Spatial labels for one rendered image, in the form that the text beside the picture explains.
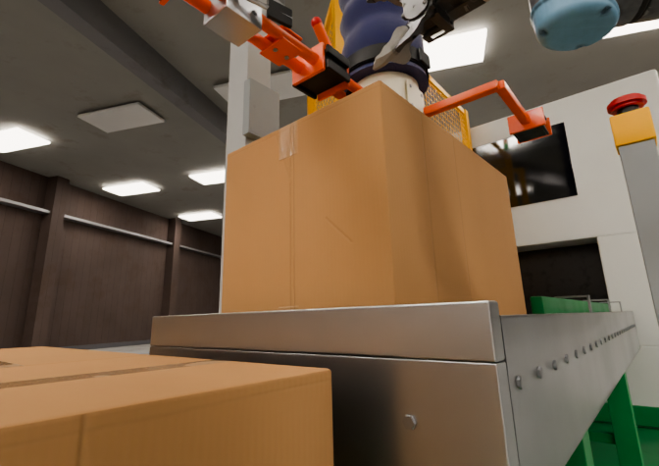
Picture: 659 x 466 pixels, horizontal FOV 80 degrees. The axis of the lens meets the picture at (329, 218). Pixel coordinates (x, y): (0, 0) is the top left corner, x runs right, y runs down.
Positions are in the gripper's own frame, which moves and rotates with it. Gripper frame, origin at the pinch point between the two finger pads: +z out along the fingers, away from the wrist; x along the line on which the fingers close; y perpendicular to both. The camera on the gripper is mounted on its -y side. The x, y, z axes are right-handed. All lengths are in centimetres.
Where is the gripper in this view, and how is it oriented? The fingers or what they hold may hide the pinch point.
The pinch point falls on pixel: (367, 33)
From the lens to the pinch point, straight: 82.0
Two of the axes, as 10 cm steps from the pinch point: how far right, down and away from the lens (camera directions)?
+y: 6.9, 1.2, 7.1
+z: -7.2, 1.9, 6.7
